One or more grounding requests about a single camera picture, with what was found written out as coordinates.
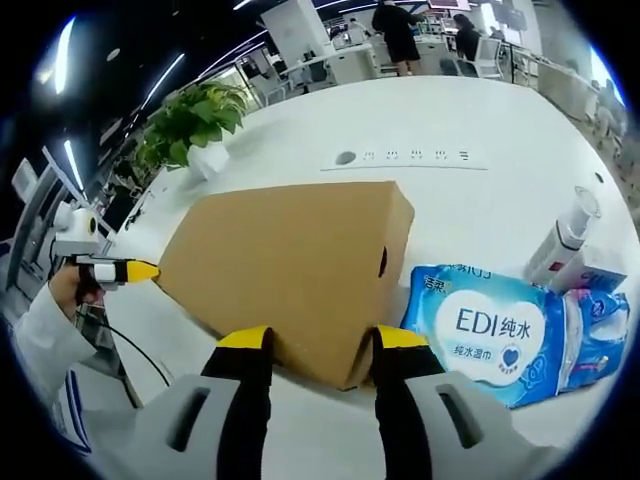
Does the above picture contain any white carton box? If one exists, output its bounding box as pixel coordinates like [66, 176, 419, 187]
[552, 244, 630, 295]

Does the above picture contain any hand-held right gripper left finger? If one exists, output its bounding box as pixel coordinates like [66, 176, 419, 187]
[134, 324, 276, 480]

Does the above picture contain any brown cardboard shoe box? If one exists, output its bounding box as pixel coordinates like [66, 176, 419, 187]
[154, 180, 417, 393]

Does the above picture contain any green potted plant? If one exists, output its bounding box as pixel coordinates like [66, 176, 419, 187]
[133, 82, 250, 181]

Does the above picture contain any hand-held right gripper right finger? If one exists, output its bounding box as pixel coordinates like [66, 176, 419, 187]
[367, 323, 517, 480]

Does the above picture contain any white bottle with red label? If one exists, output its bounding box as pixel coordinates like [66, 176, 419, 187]
[523, 185, 602, 292]

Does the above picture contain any person's left hand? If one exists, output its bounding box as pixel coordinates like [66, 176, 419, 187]
[47, 263, 105, 317]

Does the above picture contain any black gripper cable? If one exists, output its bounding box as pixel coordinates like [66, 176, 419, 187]
[98, 315, 175, 390]

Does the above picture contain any blue wet wipes pack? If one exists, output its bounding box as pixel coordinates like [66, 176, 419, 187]
[399, 264, 570, 410]

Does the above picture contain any table power socket strip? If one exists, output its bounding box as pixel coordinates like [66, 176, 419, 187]
[318, 146, 490, 173]

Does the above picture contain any blue pink tissue pack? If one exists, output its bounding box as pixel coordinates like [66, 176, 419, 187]
[558, 287, 632, 390]

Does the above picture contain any white office chair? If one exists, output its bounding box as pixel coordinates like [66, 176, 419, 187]
[471, 37, 505, 80]

